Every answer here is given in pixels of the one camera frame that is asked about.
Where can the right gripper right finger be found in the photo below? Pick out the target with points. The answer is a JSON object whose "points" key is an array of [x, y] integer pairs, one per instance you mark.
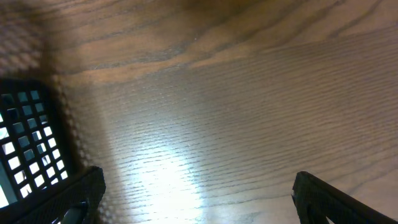
{"points": [[319, 202]]}

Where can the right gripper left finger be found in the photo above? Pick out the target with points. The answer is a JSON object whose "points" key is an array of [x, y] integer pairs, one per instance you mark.
{"points": [[73, 200]]}

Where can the black plastic mesh basket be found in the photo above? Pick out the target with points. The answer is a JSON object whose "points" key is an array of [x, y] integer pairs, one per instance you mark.
{"points": [[34, 152]]}

